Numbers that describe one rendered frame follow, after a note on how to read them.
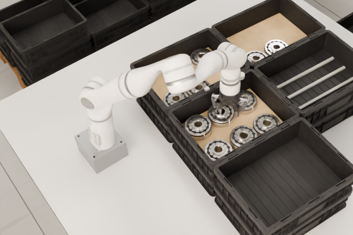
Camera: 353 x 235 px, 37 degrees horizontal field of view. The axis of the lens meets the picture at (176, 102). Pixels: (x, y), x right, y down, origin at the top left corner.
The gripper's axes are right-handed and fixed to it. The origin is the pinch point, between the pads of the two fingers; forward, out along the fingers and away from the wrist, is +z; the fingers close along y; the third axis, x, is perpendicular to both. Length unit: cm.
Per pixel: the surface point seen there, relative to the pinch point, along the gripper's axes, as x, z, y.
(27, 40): 63, 38, -122
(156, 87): 10.6, 3.6, -31.9
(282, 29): 55, 3, 16
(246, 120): 0.0, 3.3, 6.9
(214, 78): 20.0, 3.4, -9.0
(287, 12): 63, 0, 17
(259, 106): 7.8, 3.2, 11.3
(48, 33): 70, 38, -112
